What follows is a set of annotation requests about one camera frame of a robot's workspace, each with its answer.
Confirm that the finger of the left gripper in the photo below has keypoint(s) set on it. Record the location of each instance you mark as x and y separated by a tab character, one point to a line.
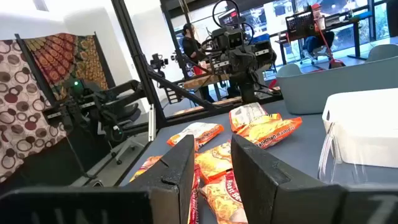
237	63
251	61

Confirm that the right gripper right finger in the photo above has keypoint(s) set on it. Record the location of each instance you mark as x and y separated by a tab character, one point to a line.
264	193

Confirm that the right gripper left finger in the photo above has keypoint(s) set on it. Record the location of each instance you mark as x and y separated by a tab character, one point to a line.
177	186

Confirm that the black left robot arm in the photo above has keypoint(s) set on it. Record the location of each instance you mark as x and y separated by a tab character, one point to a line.
248	88

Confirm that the black background robot arm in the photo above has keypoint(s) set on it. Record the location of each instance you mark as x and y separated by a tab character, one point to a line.
118	93

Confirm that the wooden background table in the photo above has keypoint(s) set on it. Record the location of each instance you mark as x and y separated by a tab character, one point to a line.
202	81

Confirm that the black pegboard panel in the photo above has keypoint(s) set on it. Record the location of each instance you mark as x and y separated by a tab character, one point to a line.
298	25

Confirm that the clear plastic bin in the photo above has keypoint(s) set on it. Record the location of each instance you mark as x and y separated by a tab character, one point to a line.
325	161

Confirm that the red broom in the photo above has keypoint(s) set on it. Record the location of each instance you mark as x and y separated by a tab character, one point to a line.
337	63

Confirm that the grey-blue plastic bin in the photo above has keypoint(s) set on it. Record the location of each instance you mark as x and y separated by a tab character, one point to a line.
342	87

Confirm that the black office desk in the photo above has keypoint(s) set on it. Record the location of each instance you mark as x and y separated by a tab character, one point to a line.
357	40

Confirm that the white plastic bin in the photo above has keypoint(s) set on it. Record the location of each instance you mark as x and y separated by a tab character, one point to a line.
367	130

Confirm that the mandala-patterned cloth screen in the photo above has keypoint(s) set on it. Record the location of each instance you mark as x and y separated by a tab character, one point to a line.
62	59

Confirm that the circle-patterned cloth screen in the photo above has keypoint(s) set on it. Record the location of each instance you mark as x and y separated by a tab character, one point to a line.
18	109

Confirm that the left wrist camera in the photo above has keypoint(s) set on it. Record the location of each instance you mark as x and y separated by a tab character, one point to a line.
233	39

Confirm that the small black mounted camera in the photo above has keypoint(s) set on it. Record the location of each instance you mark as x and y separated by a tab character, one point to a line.
158	61

